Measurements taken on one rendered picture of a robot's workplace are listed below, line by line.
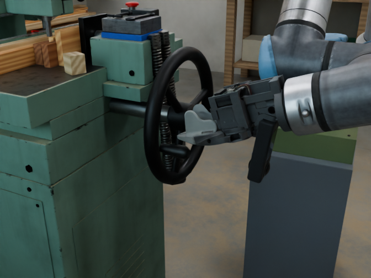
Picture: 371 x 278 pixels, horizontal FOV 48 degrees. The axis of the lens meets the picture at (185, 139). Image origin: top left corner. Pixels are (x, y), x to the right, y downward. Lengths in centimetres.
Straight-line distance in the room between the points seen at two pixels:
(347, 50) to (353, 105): 15
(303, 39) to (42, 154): 51
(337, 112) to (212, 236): 132
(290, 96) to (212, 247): 125
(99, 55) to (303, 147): 70
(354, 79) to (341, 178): 74
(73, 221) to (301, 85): 56
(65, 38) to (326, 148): 81
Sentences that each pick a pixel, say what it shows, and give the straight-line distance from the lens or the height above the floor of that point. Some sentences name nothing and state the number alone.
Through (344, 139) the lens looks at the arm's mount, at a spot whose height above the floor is 63.
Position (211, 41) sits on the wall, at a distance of 435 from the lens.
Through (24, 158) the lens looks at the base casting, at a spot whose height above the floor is 76.
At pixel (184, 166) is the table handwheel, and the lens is 93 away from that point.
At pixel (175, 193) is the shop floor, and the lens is 216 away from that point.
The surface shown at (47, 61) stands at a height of 91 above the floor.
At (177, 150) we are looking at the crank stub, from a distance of 76.
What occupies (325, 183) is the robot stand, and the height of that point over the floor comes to 49.
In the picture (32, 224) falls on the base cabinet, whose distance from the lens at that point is 95.
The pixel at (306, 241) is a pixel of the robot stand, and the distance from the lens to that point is 145.
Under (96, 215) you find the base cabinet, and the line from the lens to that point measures 100.
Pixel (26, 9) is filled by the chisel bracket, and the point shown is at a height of 101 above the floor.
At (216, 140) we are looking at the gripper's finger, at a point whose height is 85.
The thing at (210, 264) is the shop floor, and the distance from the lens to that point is 173.
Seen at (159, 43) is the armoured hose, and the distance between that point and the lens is 89.
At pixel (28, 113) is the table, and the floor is 87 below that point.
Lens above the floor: 112
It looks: 24 degrees down
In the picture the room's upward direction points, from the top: straight up
